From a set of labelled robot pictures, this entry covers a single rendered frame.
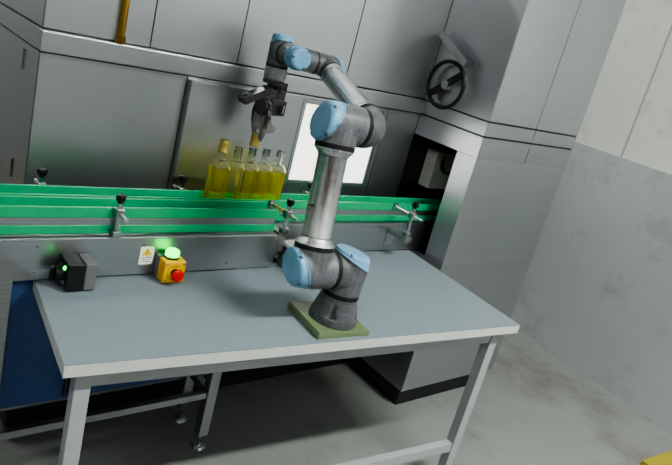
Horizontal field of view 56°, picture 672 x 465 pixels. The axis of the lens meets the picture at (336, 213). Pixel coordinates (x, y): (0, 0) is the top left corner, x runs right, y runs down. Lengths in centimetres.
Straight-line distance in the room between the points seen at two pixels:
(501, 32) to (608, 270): 190
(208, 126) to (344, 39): 66
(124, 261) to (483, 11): 173
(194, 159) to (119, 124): 29
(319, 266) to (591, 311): 266
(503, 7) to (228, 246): 145
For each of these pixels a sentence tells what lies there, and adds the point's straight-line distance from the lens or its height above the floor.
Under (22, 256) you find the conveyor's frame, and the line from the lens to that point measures 189.
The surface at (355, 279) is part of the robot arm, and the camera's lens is 187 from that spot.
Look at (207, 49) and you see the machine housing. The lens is 223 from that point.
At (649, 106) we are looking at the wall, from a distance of 410.
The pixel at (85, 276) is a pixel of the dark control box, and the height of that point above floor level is 80.
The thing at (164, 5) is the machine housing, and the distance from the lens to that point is 215.
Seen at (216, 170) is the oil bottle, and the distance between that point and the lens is 216.
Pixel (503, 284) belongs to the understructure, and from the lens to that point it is 327.
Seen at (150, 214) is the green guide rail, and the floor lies 94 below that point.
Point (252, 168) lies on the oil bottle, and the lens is 222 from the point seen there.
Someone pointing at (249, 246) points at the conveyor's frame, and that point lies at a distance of 218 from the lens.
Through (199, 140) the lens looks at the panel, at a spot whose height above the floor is 112.
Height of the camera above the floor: 161
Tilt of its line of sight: 16 degrees down
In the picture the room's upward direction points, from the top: 15 degrees clockwise
